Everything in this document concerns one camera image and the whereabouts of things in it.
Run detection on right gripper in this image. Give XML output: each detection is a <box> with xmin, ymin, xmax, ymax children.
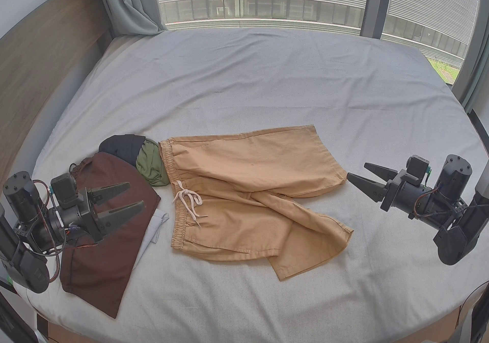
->
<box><xmin>346</xmin><ymin>162</ymin><xmax>433</xmax><ymax>220</ymax></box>

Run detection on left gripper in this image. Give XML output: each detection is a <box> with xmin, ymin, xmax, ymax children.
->
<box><xmin>50</xmin><ymin>181</ymin><xmax>146</xmax><ymax>244</ymax></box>

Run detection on tan shorts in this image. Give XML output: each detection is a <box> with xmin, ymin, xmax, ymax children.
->
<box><xmin>157</xmin><ymin>125</ymin><xmax>355</xmax><ymax>282</ymax></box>

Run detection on bed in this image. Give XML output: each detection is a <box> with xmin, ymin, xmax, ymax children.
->
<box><xmin>0</xmin><ymin>0</ymin><xmax>489</xmax><ymax>343</ymax></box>

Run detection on white garment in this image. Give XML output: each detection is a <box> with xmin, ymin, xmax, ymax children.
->
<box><xmin>132</xmin><ymin>209</ymin><xmax>170</xmax><ymax>269</ymax></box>

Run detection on green garment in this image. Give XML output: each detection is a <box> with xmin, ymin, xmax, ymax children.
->
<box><xmin>135</xmin><ymin>138</ymin><xmax>169</xmax><ymax>187</ymax></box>

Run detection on black garment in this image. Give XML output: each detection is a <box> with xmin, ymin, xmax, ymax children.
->
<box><xmin>99</xmin><ymin>134</ymin><xmax>147</xmax><ymax>168</ymax></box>

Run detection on brown garment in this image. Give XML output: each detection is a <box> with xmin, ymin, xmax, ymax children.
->
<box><xmin>59</xmin><ymin>152</ymin><xmax>162</xmax><ymax>319</ymax></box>

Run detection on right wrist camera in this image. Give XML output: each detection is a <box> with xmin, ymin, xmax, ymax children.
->
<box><xmin>404</xmin><ymin>155</ymin><xmax>431</xmax><ymax>186</ymax></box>

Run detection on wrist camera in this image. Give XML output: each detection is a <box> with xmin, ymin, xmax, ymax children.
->
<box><xmin>404</xmin><ymin>155</ymin><xmax>431</xmax><ymax>186</ymax></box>
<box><xmin>51</xmin><ymin>174</ymin><xmax>80</xmax><ymax>209</ymax></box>

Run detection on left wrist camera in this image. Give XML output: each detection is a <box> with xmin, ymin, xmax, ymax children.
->
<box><xmin>51</xmin><ymin>174</ymin><xmax>80</xmax><ymax>209</ymax></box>

